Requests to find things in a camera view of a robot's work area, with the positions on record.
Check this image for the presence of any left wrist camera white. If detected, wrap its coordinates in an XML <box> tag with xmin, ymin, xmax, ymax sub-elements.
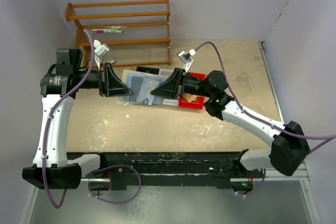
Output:
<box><xmin>93</xmin><ymin>40</ymin><xmax>110</xmax><ymax>58</ymax></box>

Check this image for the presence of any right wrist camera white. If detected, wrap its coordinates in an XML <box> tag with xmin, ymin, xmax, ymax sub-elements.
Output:
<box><xmin>177</xmin><ymin>49</ymin><xmax>196</xmax><ymax>72</ymax></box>

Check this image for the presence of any red plastic bin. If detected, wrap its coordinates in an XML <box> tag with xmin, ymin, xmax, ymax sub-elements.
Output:
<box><xmin>178</xmin><ymin>71</ymin><xmax>206</xmax><ymax>111</ymax></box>

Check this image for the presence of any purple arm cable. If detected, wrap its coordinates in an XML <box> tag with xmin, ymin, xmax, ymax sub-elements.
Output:
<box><xmin>41</xmin><ymin>28</ymin><xmax>102</xmax><ymax>209</ymax></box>
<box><xmin>194</xmin><ymin>41</ymin><xmax>336</xmax><ymax>154</ymax></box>

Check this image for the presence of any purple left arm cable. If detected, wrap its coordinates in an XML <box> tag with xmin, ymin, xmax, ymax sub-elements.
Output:
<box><xmin>41</xmin><ymin>28</ymin><xmax>102</xmax><ymax>209</ymax></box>

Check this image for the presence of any pink marker pen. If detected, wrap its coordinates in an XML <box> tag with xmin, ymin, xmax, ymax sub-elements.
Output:
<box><xmin>91</xmin><ymin>29</ymin><xmax>123</xmax><ymax>34</ymax></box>

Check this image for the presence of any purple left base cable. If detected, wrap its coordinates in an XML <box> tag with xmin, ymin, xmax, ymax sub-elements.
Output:
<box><xmin>88</xmin><ymin>165</ymin><xmax>142</xmax><ymax>204</ymax></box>

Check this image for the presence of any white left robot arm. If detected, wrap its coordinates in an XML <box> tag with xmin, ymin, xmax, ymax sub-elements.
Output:
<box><xmin>22</xmin><ymin>48</ymin><xmax>133</xmax><ymax>189</ymax></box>

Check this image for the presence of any silver VIP card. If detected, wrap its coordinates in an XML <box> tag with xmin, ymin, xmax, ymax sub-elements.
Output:
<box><xmin>136</xmin><ymin>77</ymin><xmax>160</xmax><ymax>105</ymax></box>

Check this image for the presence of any white plastic bin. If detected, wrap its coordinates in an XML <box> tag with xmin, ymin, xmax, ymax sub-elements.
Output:
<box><xmin>158</xmin><ymin>68</ymin><xmax>183</xmax><ymax>107</ymax></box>

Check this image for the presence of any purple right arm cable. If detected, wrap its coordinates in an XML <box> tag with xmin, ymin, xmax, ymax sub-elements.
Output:
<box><xmin>194</xmin><ymin>41</ymin><xmax>336</xmax><ymax>154</ymax></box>

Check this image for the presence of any gold VIP cards stack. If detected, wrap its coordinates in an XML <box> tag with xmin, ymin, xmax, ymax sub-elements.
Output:
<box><xmin>183</xmin><ymin>93</ymin><xmax>198</xmax><ymax>103</ymax></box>

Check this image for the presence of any wooden shelf rack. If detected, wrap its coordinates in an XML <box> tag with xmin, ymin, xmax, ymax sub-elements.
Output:
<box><xmin>65</xmin><ymin>0</ymin><xmax>171</xmax><ymax>67</ymax></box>

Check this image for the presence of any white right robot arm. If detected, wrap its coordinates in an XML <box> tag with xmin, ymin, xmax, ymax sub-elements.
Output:
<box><xmin>151</xmin><ymin>68</ymin><xmax>310</xmax><ymax>176</ymax></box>

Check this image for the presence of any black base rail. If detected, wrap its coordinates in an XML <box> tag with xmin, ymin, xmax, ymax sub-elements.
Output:
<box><xmin>77</xmin><ymin>151</ymin><xmax>254</xmax><ymax>191</ymax></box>

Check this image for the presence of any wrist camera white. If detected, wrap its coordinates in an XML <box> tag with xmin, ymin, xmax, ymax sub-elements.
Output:
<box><xmin>93</xmin><ymin>40</ymin><xmax>110</xmax><ymax>58</ymax></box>
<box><xmin>177</xmin><ymin>49</ymin><xmax>196</xmax><ymax>72</ymax></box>

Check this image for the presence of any black plastic bin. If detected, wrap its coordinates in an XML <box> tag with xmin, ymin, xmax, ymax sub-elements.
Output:
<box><xmin>136</xmin><ymin>66</ymin><xmax>160</xmax><ymax>75</ymax></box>

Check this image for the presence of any green marker pen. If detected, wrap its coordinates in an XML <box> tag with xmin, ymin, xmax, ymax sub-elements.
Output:
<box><xmin>105</xmin><ymin>26</ymin><xmax>128</xmax><ymax>30</ymax></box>

